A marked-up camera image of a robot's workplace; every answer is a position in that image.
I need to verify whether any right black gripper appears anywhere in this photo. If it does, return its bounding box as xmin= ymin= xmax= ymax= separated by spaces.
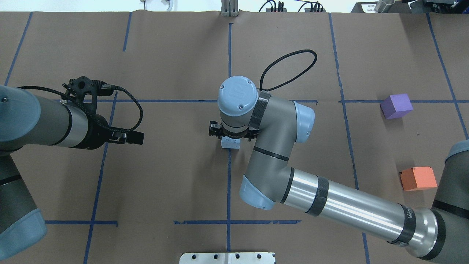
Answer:
xmin=209 ymin=121 xmax=260 ymax=141

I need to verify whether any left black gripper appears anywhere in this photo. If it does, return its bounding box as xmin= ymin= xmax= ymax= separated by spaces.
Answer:
xmin=62 ymin=76 xmax=144 ymax=145

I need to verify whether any light blue foam block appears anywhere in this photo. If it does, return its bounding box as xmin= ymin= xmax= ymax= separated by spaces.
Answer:
xmin=221 ymin=136 xmax=241 ymax=149

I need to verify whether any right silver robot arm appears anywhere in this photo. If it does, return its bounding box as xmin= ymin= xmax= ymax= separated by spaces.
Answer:
xmin=209 ymin=76 xmax=468 ymax=264

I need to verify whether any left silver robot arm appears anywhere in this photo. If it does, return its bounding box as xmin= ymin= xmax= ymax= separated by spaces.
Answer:
xmin=1 ymin=76 xmax=144 ymax=260

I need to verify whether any purple foam block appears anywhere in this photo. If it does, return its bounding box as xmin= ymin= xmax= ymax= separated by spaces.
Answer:
xmin=380 ymin=93 xmax=413 ymax=119

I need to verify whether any orange foam block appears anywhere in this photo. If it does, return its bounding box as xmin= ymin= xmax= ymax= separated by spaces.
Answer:
xmin=399 ymin=166 xmax=438 ymax=191

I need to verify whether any left black power adapter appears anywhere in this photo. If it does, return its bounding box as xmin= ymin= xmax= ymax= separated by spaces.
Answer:
xmin=258 ymin=0 xmax=287 ymax=13

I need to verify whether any black power adapter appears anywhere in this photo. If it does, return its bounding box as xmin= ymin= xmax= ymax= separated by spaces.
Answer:
xmin=297 ymin=0 xmax=326 ymax=13
xmin=258 ymin=0 xmax=287 ymax=13

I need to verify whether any right black power adapter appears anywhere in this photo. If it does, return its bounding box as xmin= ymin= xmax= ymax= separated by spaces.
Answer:
xmin=297 ymin=0 xmax=326 ymax=13

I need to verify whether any metal cup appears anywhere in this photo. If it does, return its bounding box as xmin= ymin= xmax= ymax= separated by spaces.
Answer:
xmin=374 ymin=0 xmax=395 ymax=13

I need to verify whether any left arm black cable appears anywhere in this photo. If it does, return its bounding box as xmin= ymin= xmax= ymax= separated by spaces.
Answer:
xmin=18 ymin=85 xmax=144 ymax=133

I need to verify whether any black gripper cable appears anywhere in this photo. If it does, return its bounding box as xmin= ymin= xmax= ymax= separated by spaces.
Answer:
xmin=259 ymin=49 xmax=318 ymax=92

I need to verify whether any aluminium frame post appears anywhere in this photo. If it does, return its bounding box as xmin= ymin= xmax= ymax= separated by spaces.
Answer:
xmin=221 ymin=0 xmax=239 ymax=17

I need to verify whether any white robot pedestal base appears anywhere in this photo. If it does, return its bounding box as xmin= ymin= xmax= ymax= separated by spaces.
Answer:
xmin=179 ymin=252 xmax=277 ymax=264

